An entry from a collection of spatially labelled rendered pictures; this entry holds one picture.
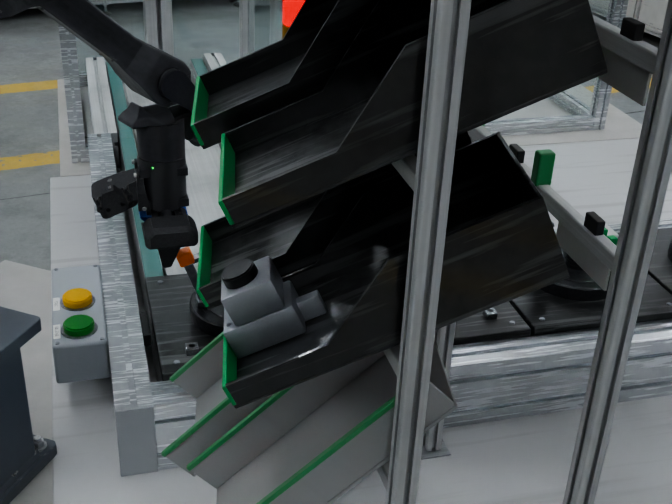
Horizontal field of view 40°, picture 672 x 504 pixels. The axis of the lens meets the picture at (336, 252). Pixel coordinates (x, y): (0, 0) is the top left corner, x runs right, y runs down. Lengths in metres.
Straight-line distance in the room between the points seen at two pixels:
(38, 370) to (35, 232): 2.31
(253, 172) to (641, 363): 0.77
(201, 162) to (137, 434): 0.84
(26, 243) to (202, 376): 2.58
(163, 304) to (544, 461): 0.55
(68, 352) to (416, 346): 0.66
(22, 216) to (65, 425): 2.58
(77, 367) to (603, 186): 1.21
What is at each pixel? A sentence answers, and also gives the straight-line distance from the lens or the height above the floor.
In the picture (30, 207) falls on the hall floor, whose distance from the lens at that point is 3.88.
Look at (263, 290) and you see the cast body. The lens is 0.76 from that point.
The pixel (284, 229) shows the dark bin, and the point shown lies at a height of 1.22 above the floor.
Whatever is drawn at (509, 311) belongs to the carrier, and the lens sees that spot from 1.32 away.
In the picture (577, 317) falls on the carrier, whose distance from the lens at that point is 1.34.
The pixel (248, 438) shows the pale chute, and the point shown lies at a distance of 0.93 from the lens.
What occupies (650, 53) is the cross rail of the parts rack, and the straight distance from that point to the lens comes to 0.71.
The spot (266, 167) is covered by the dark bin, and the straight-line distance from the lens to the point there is 0.73.
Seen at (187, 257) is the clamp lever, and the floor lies 1.07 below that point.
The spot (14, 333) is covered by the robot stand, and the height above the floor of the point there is 1.06.
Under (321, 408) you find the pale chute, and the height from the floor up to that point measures 1.09.
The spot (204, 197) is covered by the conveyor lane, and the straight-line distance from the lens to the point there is 1.72.
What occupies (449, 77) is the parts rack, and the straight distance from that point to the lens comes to 0.61.
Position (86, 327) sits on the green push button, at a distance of 1.26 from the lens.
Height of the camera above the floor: 1.65
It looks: 28 degrees down
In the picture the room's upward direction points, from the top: 3 degrees clockwise
